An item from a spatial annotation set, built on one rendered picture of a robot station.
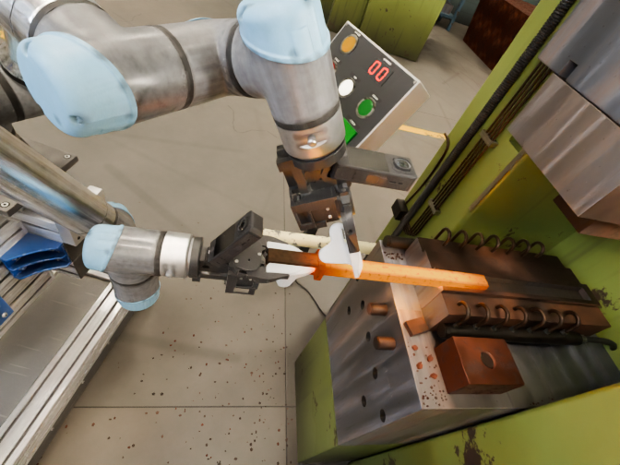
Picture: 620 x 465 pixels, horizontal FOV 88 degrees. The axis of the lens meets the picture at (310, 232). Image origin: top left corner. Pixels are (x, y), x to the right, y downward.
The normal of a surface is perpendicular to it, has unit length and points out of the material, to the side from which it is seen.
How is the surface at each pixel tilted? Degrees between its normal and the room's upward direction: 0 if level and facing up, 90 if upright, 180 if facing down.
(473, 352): 0
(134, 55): 37
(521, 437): 90
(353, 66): 60
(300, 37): 77
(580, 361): 0
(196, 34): 21
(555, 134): 90
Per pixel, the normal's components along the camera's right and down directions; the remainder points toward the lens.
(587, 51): -0.96, -0.13
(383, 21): -0.06, 0.75
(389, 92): -0.60, -0.13
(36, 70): -0.58, 0.51
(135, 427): 0.26, -0.63
